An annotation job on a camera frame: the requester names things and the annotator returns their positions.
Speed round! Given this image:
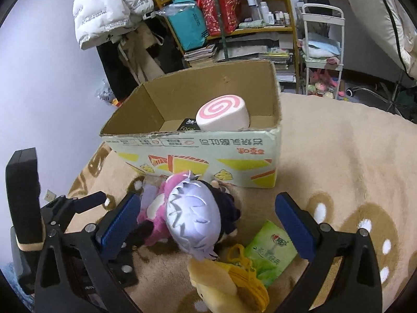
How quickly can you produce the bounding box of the lavender haired plush doll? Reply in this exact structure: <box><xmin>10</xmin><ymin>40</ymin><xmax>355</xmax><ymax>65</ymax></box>
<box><xmin>137</xmin><ymin>170</ymin><xmax>243</xmax><ymax>261</ymax></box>

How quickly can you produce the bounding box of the red gift bag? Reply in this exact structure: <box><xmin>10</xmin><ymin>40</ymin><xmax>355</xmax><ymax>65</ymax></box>
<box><xmin>196</xmin><ymin>0</ymin><xmax>242</xmax><ymax>36</ymax></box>

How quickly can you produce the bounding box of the clear plastic bag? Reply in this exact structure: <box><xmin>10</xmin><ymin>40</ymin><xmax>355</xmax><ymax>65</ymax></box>
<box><xmin>155</xmin><ymin>3</ymin><xmax>186</xmax><ymax>17</ymax></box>

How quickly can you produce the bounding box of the white trolley cart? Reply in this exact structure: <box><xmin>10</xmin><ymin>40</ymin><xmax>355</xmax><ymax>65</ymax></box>
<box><xmin>301</xmin><ymin>3</ymin><xmax>346</xmax><ymax>98</ymax></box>

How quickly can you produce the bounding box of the group of white bottles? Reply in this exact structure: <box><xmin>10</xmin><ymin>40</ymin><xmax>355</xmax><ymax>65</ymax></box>
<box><xmin>246</xmin><ymin>0</ymin><xmax>291</xmax><ymax>25</ymax></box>

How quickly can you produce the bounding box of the pink swirl cake plush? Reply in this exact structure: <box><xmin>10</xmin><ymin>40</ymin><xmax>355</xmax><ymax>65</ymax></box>
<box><xmin>195</xmin><ymin>96</ymin><xmax>251</xmax><ymax>131</ymax></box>

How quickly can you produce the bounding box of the white puffer jacket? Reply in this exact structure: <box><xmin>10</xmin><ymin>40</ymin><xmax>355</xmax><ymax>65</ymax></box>
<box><xmin>73</xmin><ymin>0</ymin><xmax>155</xmax><ymax>51</ymax></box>

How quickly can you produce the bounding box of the black hanging coat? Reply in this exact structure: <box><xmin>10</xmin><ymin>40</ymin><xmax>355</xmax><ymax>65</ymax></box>
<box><xmin>96</xmin><ymin>39</ymin><xmax>131</xmax><ymax>100</ymax></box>

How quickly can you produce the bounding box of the green tissue packet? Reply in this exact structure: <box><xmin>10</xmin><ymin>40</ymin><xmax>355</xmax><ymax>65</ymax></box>
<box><xmin>244</xmin><ymin>220</ymin><xmax>298</xmax><ymax>289</ymax></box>

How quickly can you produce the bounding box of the teal bag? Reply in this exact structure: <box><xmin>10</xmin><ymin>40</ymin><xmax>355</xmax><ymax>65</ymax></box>
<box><xmin>166</xmin><ymin>0</ymin><xmax>209</xmax><ymax>52</ymax></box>

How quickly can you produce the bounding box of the plastic bag of toys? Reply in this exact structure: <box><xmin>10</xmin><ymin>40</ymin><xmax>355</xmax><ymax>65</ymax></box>
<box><xmin>94</xmin><ymin>80</ymin><xmax>122</xmax><ymax>108</ymax></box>

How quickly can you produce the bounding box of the white padded chair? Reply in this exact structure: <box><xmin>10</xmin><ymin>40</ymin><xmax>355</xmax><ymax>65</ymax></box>
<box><xmin>332</xmin><ymin>0</ymin><xmax>417</xmax><ymax>116</ymax></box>

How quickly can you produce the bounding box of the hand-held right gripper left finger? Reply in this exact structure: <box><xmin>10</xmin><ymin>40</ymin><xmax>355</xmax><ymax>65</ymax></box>
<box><xmin>33</xmin><ymin>192</ymin><xmax>144</xmax><ymax>313</ymax></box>

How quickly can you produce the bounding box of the beige flower printed blanket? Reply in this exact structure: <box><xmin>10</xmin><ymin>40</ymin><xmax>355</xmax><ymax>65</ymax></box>
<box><xmin>67</xmin><ymin>91</ymin><xmax>417</xmax><ymax>313</ymax></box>

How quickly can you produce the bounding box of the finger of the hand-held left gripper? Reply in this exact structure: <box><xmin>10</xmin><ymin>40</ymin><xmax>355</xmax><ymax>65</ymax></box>
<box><xmin>112</xmin><ymin>223</ymin><xmax>154</xmax><ymax>289</ymax></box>
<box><xmin>41</xmin><ymin>192</ymin><xmax>108</xmax><ymax>232</ymax></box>

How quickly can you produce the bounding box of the beige hanging garment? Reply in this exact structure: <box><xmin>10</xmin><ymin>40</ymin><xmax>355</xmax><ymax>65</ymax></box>
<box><xmin>117</xmin><ymin>23</ymin><xmax>167</xmax><ymax>85</ymax></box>

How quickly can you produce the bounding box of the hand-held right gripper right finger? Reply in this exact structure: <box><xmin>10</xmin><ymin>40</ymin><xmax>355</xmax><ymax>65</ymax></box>
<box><xmin>274</xmin><ymin>192</ymin><xmax>383</xmax><ymax>313</ymax></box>

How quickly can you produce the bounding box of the green pole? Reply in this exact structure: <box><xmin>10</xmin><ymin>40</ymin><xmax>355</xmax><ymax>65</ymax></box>
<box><xmin>208</xmin><ymin>0</ymin><xmax>230</xmax><ymax>61</ymax></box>

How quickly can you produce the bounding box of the wooden shelf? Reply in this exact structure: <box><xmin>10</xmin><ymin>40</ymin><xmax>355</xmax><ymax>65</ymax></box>
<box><xmin>143</xmin><ymin>0</ymin><xmax>300</xmax><ymax>95</ymax></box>

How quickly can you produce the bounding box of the light blue cloth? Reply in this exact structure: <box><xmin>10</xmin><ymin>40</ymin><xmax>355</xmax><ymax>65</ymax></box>
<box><xmin>303</xmin><ymin>33</ymin><xmax>339</xmax><ymax>57</ymax></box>

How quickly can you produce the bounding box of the pile of small plush toys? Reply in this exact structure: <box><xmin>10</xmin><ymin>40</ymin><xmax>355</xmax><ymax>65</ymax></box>
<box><xmin>308</xmin><ymin>68</ymin><xmax>347</xmax><ymax>100</ymax></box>

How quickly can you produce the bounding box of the stack of books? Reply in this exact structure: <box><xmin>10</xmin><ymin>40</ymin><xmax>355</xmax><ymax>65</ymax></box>
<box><xmin>182</xmin><ymin>36</ymin><xmax>297</xmax><ymax>83</ymax></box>

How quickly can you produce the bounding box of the black packet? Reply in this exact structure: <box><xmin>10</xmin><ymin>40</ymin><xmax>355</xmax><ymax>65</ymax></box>
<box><xmin>177</xmin><ymin>118</ymin><xmax>201</xmax><ymax>131</ymax></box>

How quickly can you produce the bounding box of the yellow knit pouch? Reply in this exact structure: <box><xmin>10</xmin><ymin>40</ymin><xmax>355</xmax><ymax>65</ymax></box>
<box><xmin>227</xmin><ymin>244</ymin><xmax>271</xmax><ymax>310</ymax></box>

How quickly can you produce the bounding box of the pale yellow plush toy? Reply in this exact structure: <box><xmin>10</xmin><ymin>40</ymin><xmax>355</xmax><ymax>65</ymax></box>
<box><xmin>187</xmin><ymin>257</ymin><xmax>240</xmax><ymax>313</ymax></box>

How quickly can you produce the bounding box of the printed cardboard box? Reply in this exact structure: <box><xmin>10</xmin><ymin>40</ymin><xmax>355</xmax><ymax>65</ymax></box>
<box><xmin>99</xmin><ymin>59</ymin><xmax>282</xmax><ymax>190</ymax></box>

